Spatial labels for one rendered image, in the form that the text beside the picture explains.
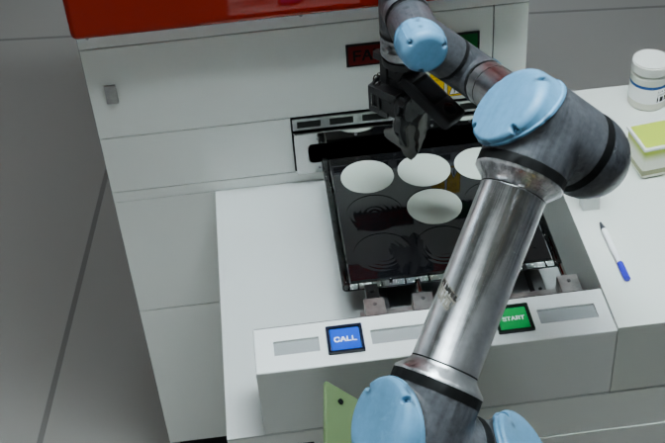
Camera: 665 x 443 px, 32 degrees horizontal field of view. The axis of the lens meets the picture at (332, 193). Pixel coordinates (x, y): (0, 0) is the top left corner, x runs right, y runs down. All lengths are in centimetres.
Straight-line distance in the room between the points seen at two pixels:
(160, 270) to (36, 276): 107
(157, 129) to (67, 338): 116
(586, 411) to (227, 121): 85
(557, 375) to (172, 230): 89
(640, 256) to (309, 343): 55
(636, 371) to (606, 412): 10
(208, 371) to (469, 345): 134
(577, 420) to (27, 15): 327
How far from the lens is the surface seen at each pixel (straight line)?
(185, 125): 224
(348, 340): 180
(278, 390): 181
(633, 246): 198
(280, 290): 210
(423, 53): 180
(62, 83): 429
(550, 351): 184
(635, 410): 200
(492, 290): 143
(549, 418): 196
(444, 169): 222
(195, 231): 240
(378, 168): 222
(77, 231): 361
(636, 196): 208
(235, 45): 215
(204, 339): 261
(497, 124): 146
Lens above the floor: 227
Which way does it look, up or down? 39 degrees down
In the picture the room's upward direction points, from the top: 5 degrees counter-clockwise
